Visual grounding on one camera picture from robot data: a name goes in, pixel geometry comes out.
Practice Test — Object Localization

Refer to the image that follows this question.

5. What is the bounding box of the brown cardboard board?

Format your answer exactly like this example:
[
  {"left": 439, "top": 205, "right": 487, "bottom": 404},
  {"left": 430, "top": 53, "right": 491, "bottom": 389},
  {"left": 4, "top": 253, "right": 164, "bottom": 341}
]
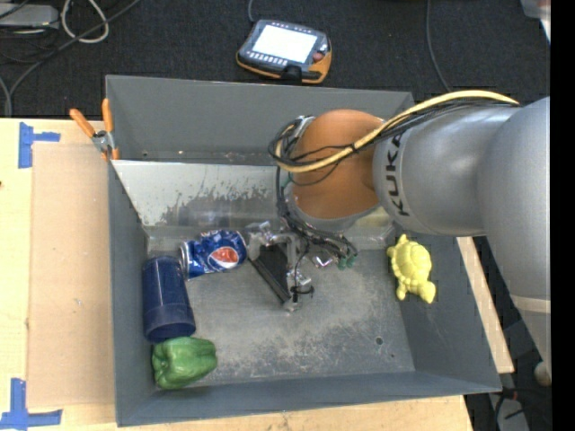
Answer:
[{"left": 25, "top": 143, "right": 117, "bottom": 411}]

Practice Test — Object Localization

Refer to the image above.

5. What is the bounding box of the grey metal bin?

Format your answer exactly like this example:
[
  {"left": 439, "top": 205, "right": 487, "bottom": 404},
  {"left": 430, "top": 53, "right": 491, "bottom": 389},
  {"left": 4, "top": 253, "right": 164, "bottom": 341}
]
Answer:
[{"left": 103, "top": 74, "right": 503, "bottom": 428}]

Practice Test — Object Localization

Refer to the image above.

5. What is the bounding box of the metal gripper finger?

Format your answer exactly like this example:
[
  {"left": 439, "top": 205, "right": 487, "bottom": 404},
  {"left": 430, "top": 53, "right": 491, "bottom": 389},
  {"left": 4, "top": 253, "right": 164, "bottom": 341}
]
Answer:
[
  {"left": 283, "top": 272, "right": 315, "bottom": 312},
  {"left": 245, "top": 223, "right": 276, "bottom": 262}
]

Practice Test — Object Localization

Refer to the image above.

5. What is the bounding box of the yellow toy turtle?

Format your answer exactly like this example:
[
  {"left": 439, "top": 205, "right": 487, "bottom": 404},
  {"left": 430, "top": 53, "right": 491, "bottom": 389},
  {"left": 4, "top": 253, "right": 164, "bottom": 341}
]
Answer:
[{"left": 385, "top": 233, "right": 438, "bottom": 305}]

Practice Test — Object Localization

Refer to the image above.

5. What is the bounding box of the crushed blue soda can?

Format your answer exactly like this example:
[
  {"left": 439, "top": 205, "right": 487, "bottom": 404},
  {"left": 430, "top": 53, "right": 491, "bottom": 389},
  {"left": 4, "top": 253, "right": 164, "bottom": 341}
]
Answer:
[{"left": 179, "top": 228, "right": 249, "bottom": 281}]

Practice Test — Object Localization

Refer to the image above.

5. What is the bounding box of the dark blue plastic cup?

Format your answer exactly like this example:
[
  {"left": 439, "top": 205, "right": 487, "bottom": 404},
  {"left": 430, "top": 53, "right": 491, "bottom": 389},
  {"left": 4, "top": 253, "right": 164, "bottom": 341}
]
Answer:
[{"left": 141, "top": 254, "right": 198, "bottom": 344}]

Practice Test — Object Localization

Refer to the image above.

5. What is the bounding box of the green toy bell pepper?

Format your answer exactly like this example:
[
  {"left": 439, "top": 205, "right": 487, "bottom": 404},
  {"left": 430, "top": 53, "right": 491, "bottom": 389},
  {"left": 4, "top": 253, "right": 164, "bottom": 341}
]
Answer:
[{"left": 151, "top": 336, "right": 219, "bottom": 391}]

